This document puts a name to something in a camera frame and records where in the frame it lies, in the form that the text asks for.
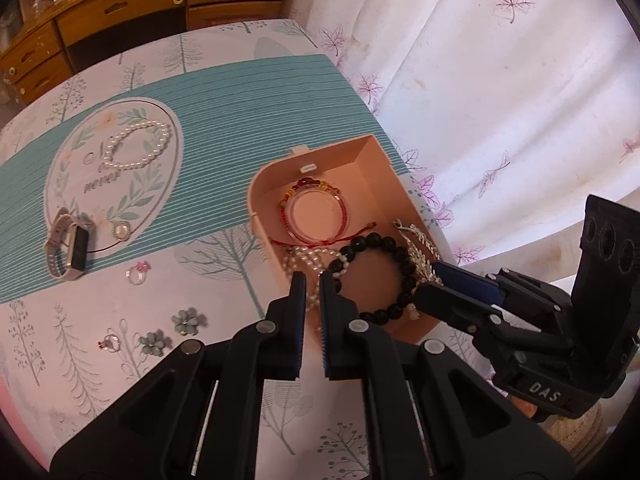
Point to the grey smart watch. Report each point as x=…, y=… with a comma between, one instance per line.
x=75, y=245

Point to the metal leaf brooch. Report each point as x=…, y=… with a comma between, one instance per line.
x=422, y=255

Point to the pink blanket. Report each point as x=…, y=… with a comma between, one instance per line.
x=7, y=400

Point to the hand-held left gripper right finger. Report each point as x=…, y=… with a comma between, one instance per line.
x=327, y=325

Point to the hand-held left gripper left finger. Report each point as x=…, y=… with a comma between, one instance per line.
x=299, y=320

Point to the wooden desk with drawers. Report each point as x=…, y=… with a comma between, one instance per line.
x=125, y=7

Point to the green flower earring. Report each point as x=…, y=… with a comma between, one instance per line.
x=188, y=321
x=154, y=344

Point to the woven basket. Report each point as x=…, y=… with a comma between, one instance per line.
x=580, y=435

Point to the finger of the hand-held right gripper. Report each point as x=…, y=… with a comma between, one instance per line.
x=465, y=280
x=450, y=305

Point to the pink jewelry box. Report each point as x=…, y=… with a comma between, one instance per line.
x=350, y=165

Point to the white leaf-print curtain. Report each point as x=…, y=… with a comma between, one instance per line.
x=475, y=85

